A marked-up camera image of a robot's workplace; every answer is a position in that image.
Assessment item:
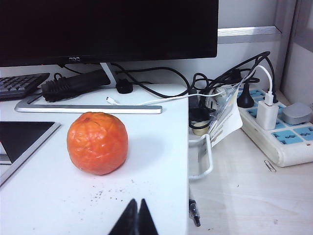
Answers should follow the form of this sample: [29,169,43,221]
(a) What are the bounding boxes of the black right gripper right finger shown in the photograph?
[138,198,159,235]

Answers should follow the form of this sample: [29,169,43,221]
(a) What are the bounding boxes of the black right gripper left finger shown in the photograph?
[107,198,139,235]

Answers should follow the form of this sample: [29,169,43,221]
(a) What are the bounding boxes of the black pen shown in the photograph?
[188,185,201,227]

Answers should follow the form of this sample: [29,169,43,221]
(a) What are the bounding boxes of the orange fruit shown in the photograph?
[67,111,129,176]

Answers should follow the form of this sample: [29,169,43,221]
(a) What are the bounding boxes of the tape roll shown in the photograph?
[189,107,211,136]

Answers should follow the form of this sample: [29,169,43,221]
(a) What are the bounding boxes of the silver monitor stand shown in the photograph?
[14,62,163,115]

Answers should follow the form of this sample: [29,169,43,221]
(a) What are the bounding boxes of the clear bag with paper card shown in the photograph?
[207,82,243,148]

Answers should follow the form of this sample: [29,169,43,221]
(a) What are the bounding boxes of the black round plug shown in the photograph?
[116,79,134,94]

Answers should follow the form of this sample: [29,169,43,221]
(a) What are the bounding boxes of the metal paper clip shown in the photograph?
[263,159,278,173]

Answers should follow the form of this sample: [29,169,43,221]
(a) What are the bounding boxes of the black mains plug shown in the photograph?
[236,82,255,109]

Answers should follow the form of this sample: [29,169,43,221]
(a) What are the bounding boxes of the white USB charger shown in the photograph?
[256,92,280,131]

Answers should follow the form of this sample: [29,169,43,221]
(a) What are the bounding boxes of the white power strip blue sockets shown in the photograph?
[236,88,313,168]

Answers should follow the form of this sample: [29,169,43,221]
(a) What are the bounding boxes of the black keyboard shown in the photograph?
[0,72,51,101]

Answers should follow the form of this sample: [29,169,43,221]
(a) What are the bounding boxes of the grey plug adapter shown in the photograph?
[281,102,310,125]

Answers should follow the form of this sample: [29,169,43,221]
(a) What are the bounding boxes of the black AOC monitor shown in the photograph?
[0,0,219,68]

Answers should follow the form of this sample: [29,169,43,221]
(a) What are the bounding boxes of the white wire bracket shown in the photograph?
[188,134,214,181]

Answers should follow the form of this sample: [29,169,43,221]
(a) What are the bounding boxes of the white USB cable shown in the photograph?
[105,65,274,107]

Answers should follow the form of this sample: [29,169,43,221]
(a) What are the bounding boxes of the black power brick with cord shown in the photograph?
[41,69,111,103]

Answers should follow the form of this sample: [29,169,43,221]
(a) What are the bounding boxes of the aluminium desk partition frame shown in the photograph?
[217,0,313,94]

